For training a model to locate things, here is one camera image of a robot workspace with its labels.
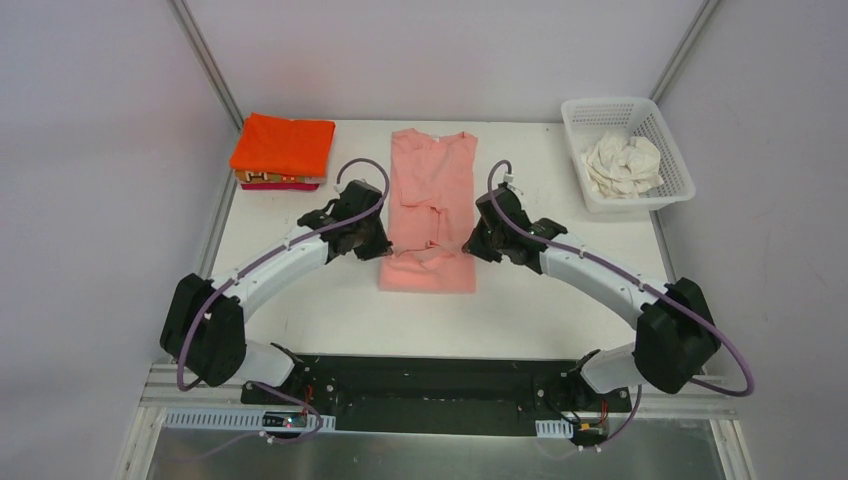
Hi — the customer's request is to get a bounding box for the left corner frame post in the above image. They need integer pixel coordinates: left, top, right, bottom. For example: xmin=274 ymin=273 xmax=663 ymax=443
xmin=167 ymin=0 xmax=244 ymax=131

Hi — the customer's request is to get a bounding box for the white crumpled t-shirt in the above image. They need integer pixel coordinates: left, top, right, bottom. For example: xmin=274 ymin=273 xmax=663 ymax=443
xmin=580 ymin=131 xmax=665 ymax=199

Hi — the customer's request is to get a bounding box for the magenta folded t-shirt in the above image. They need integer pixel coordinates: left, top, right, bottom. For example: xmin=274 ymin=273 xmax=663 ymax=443
xmin=240 ymin=183 xmax=320 ymax=192

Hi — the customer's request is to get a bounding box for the left white cable duct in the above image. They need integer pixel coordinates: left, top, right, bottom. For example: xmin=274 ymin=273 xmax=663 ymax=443
xmin=163 ymin=408 xmax=336 ymax=433

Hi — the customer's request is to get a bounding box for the right corner frame post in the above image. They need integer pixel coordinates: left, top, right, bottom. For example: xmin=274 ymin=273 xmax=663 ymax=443
xmin=649 ymin=0 xmax=725 ymax=105

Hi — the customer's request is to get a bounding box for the right white cable duct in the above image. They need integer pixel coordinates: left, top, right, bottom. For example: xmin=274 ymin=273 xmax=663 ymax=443
xmin=534 ymin=419 xmax=574 ymax=439

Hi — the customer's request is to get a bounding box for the corner frame post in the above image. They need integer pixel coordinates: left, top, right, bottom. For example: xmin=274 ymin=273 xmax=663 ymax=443
xmin=167 ymin=0 xmax=244 ymax=131
xmin=649 ymin=0 xmax=725 ymax=105

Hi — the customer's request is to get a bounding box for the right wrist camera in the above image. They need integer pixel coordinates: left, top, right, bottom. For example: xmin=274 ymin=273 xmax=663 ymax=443
xmin=500 ymin=172 xmax=524 ymax=196

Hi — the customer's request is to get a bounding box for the pink t-shirt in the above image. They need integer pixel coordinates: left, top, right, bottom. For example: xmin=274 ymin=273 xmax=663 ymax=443
xmin=379 ymin=129 xmax=478 ymax=294

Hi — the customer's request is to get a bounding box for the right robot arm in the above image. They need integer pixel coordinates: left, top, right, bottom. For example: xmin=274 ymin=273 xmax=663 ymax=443
xmin=463 ymin=185 xmax=720 ymax=396

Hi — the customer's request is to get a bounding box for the orange folded t-shirt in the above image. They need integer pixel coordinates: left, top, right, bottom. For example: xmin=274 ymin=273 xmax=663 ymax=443
xmin=229 ymin=113 xmax=336 ymax=178

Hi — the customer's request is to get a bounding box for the white plastic basket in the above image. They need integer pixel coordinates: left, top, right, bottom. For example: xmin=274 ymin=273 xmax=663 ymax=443
xmin=561 ymin=97 xmax=695 ymax=214

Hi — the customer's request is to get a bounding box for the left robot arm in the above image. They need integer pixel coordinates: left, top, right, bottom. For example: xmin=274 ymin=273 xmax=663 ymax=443
xmin=159 ymin=180 xmax=391 ymax=387

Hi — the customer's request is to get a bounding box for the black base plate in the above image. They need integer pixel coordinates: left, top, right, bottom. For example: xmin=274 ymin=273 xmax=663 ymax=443
xmin=279 ymin=354 xmax=631 ymax=437

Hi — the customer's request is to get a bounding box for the aluminium rail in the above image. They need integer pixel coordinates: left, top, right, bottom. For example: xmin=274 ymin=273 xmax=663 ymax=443
xmin=139 ymin=363 xmax=738 ymax=420

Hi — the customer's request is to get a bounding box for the white cable duct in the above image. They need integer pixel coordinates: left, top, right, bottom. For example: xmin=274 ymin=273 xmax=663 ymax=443
xmin=163 ymin=408 xmax=336 ymax=433
xmin=534 ymin=419 xmax=574 ymax=439

